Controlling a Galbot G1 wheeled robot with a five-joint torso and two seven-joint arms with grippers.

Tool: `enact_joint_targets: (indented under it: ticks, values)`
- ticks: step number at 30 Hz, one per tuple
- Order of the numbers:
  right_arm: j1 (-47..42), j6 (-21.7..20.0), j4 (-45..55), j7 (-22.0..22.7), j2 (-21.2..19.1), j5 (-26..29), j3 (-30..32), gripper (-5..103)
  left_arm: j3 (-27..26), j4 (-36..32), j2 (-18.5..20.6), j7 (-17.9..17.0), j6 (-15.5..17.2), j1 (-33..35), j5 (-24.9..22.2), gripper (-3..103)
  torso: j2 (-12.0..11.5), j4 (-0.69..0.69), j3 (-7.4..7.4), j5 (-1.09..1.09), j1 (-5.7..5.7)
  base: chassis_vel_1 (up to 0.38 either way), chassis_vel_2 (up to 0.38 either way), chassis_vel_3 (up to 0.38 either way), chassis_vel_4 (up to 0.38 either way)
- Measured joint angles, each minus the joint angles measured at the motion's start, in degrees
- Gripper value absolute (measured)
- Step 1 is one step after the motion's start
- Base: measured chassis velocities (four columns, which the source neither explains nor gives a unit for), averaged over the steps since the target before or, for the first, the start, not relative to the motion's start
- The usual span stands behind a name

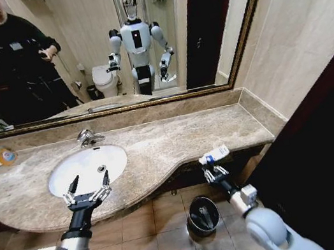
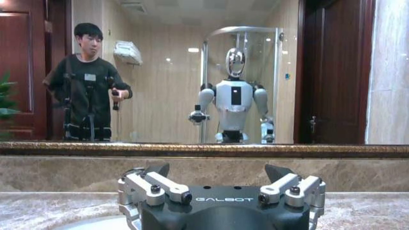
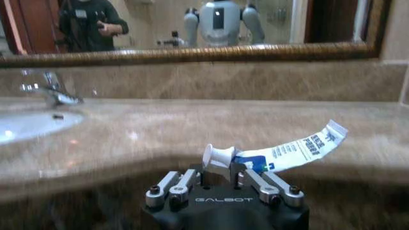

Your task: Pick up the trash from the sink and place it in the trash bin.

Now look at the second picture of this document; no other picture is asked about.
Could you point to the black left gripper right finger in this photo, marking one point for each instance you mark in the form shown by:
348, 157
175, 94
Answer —
299, 185

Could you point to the bronze framed wall mirror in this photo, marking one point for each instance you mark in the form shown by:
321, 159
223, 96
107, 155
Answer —
204, 148

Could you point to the green leafy plant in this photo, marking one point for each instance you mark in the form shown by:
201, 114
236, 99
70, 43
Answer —
7, 105

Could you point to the ceiling air vent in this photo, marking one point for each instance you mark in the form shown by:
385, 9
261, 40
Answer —
134, 7

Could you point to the white sink basin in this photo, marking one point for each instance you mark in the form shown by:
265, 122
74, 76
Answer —
92, 222

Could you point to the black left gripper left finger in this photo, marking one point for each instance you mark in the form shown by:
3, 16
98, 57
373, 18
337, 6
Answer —
150, 183

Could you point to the person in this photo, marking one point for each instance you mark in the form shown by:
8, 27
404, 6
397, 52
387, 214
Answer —
84, 91

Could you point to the white folded towels on rack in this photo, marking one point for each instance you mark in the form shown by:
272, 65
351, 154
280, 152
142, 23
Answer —
128, 50

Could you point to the dark wooden door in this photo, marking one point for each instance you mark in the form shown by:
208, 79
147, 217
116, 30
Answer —
22, 72
332, 72

